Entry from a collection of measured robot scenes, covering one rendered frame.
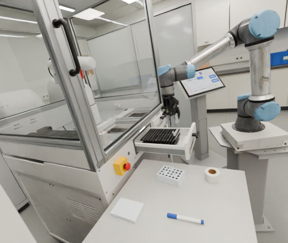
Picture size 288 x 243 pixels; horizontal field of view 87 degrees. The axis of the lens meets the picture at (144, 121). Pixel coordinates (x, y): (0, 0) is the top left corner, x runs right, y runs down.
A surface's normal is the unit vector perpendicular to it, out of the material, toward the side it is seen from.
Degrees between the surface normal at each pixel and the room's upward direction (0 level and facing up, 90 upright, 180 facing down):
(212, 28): 90
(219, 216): 0
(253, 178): 90
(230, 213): 0
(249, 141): 90
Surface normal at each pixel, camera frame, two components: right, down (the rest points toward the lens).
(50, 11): 0.89, -0.01
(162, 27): -0.43, 0.38
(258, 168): -0.11, 0.35
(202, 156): 0.37, 0.25
